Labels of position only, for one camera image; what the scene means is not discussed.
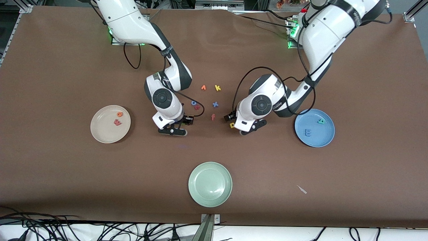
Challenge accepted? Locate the brown table cover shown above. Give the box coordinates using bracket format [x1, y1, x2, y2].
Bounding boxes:
[0, 5, 428, 229]

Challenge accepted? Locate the green round plate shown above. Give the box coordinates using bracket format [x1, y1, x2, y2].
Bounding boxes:
[188, 162, 233, 208]

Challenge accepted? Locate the beige round plate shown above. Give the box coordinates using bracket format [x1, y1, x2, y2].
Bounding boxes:
[90, 105, 131, 144]

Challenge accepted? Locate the blue round plate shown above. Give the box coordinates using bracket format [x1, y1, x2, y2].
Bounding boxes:
[295, 109, 335, 148]

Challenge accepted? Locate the aluminium profile beam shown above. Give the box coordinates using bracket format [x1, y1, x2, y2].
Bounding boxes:
[192, 214, 215, 241]

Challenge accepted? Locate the grey metal bar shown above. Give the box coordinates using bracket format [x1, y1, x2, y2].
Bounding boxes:
[195, 1, 244, 9]

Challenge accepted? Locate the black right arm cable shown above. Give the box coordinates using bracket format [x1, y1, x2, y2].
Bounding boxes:
[123, 42, 205, 117]

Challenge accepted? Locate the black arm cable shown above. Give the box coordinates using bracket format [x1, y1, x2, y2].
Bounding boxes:
[232, 2, 393, 116]
[123, 42, 205, 117]

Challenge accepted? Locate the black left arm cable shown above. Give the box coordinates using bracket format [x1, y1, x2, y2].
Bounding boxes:
[232, 2, 393, 116]

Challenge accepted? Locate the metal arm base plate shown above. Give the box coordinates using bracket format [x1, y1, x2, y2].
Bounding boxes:
[286, 17, 302, 49]
[111, 32, 148, 46]

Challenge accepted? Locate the black base cable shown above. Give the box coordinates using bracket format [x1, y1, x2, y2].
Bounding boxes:
[264, 9, 290, 21]
[231, 11, 295, 29]

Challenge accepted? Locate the small metal bracket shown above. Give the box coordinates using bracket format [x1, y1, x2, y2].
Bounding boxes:
[201, 214, 220, 225]

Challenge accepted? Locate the black cable tangle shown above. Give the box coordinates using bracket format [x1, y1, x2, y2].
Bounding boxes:
[0, 206, 201, 241]

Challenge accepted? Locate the aluminium frame rail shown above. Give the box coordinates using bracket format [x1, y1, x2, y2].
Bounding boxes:
[0, 13, 21, 66]

